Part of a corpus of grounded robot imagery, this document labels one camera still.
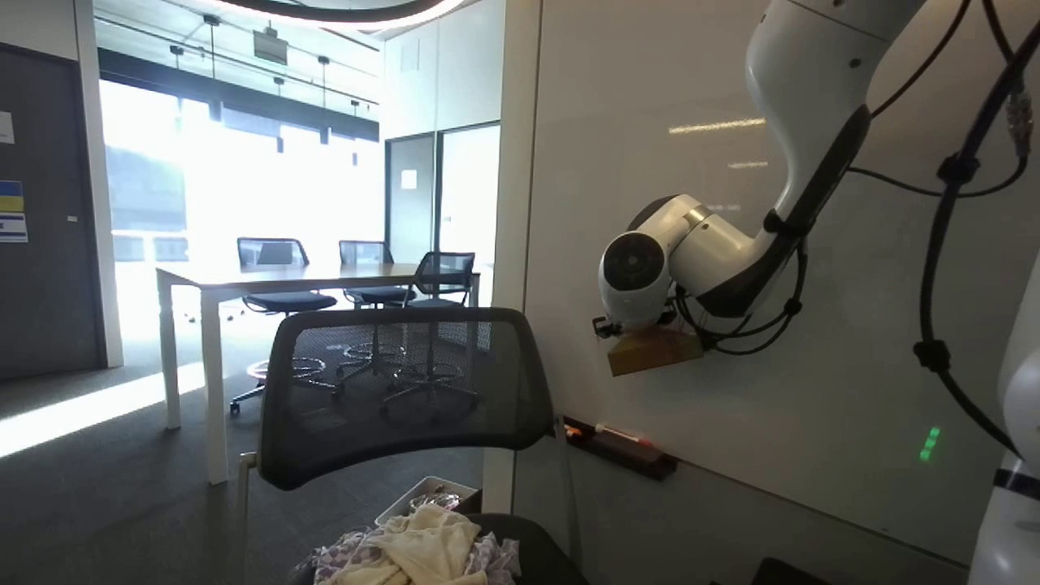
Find black mesh office chair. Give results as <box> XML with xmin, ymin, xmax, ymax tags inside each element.
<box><xmin>240</xmin><ymin>310</ymin><xmax>590</xmax><ymax>585</ymax></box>

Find black chair behind table right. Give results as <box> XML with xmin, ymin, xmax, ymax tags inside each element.
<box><xmin>409</xmin><ymin>249</ymin><xmax>477</xmax><ymax>310</ymax></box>

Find crumpled white cloth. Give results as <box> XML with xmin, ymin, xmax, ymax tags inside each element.
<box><xmin>313</xmin><ymin>503</ymin><xmax>524</xmax><ymax>585</ymax></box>

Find black chair behind table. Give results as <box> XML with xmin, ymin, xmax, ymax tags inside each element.
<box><xmin>338</xmin><ymin>240</ymin><xmax>414</xmax><ymax>310</ymax></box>
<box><xmin>228</xmin><ymin>237</ymin><xmax>335</xmax><ymax>416</ymax></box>
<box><xmin>409</xmin><ymin>249</ymin><xmax>477</xmax><ymax>310</ymax></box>

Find black chair behind table middle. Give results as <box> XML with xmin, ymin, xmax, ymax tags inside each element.
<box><xmin>338</xmin><ymin>240</ymin><xmax>414</xmax><ymax>310</ymax></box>

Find large whiteboard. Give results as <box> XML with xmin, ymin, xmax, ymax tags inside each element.
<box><xmin>514</xmin><ymin>0</ymin><xmax>1021</xmax><ymax>572</ymax></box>

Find dark marker tray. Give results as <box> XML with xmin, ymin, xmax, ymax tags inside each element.
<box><xmin>568</xmin><ymin>425</ymin><xmax>681</xmax><ymax>480</ymax></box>

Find white meeting table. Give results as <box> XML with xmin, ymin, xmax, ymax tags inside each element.
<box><xmin>154</xmin><ymin>260</ymin><xmax>480</xmax><ymax>489</ymax></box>

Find black chair behind table left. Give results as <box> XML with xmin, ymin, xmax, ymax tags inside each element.
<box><xmin>228</xmin><ymin>237</ymin><xmax>335</xmax><ymax>416</ymax></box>

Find orange marker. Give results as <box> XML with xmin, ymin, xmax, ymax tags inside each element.
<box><xmin>564</xmin><ymin>419</ymin><xmax>594</xmax><ymax>442</ymax></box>

